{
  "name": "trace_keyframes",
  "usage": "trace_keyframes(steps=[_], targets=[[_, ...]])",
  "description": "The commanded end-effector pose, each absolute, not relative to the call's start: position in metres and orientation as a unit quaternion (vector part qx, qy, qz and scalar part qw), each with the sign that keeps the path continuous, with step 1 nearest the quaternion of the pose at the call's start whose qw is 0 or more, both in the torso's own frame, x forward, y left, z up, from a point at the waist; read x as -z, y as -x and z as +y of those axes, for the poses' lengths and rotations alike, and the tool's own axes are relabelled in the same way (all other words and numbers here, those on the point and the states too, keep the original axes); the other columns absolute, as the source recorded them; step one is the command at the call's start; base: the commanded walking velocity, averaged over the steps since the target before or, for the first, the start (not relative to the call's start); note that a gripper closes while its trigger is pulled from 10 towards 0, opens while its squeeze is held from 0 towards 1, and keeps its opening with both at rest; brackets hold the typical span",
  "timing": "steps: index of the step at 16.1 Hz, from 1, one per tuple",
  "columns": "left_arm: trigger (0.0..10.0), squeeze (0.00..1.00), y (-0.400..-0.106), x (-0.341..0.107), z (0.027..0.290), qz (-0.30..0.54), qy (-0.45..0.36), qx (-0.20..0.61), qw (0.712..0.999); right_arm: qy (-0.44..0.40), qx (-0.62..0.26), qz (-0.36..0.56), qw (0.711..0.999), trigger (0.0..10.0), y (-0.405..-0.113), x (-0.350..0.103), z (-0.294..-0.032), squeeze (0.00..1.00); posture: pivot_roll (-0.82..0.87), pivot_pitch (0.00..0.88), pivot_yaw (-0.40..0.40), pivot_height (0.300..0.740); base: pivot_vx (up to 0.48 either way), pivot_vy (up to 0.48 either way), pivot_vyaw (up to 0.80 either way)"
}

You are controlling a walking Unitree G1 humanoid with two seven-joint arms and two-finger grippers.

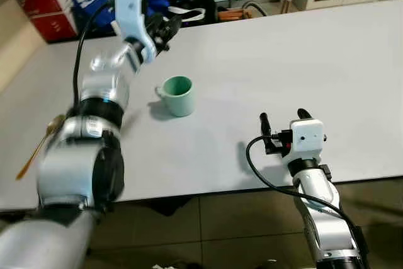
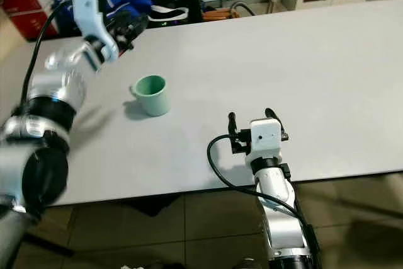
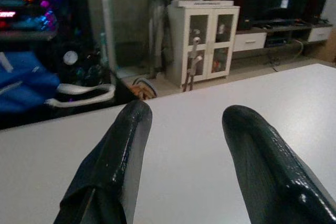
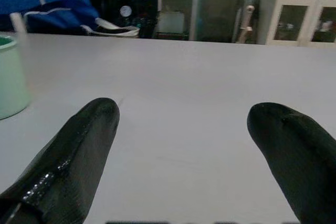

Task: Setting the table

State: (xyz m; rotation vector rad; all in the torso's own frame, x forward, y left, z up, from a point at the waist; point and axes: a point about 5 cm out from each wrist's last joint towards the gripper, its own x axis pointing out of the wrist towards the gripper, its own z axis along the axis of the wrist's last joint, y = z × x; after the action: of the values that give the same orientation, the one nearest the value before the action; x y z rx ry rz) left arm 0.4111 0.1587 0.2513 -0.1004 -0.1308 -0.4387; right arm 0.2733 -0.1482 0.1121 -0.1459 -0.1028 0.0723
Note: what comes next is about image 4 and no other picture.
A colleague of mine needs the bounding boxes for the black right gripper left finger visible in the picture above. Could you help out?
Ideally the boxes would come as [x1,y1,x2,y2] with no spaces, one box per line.
[0,97,121,224]

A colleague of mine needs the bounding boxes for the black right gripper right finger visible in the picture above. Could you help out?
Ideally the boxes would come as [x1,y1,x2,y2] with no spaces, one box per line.
[246,102,336,224]

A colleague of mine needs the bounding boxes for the mint green cup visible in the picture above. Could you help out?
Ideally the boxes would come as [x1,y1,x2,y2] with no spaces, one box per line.
[0,35,32,120]

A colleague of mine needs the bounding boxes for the white glass-door cabinet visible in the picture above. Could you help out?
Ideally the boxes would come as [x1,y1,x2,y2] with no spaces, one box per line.
[258,0,336,49]

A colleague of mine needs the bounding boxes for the blue bag with white trim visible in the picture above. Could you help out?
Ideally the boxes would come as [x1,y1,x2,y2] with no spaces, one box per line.
[0,0,140,38]

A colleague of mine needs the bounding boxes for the grey metal fridge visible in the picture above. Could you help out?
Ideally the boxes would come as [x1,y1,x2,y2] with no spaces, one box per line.
[157,0,246,42]

